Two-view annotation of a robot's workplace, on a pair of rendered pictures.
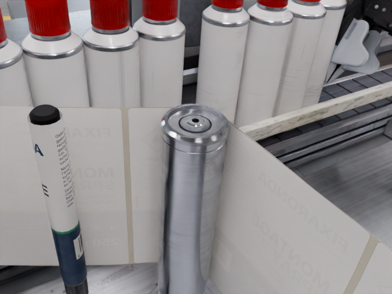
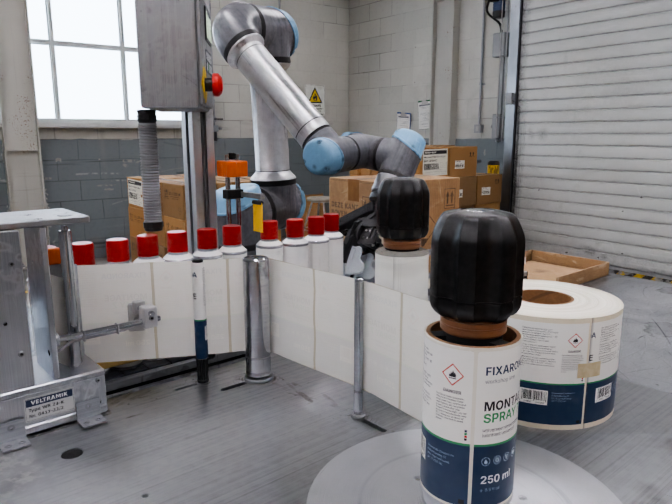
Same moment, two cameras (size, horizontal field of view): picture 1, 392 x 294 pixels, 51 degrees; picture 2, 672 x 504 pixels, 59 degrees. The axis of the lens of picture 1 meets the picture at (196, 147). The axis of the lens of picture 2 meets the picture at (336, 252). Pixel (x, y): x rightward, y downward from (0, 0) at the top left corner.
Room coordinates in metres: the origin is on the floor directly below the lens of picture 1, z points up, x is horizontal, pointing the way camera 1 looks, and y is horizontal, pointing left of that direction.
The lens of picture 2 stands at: (-0.67, -0.01, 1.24)
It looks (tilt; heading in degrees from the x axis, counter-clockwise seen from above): 11 degrees down; 353
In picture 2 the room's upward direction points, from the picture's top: straight up
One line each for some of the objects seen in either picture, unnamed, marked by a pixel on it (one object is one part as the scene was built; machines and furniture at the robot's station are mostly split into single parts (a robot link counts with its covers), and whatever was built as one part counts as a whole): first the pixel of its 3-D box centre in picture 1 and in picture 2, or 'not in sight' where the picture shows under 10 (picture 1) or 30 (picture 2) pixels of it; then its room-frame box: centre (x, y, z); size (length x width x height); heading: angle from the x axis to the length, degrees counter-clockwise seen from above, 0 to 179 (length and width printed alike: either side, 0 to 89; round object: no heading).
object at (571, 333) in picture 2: not in sight; (539, 346); (0.08, -0.39, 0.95); 0.20 x 0.20 x 0.14
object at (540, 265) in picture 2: not in sight; (542, 268); (0.98, -0.83, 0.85); 0.30 x 0.26 x 0.04; 124
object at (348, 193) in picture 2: not in sight; (393, 222); (1.05, -0.39, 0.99); 0.30 x 0.24 x 0.27; 119
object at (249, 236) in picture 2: not in sight; (239, 213); (0.77, 0.05, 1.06); 0.13 x 0.12 x 0.14; 139
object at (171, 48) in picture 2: not in sight; (177, 54); (0.43, 0.13, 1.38); 0.17 x 0.10 x 0.19; 179
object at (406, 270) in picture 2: not in sight; (401, 271); (0.23, -0.23, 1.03); 0.09 x 0.09 x 0.30
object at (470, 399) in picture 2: not in sight; (471, 364); (-0.17, -0.20, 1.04); 0.09 x 0.09 x 0.29
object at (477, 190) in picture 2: not in sight; (425, 210); (4.55, -1.44, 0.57); 1.20 x 0.85 x 1.14; 123
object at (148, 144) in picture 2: not in sight; (150, 171); (0.41, 0.18, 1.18); 0.04 x 0.04 x 0.21
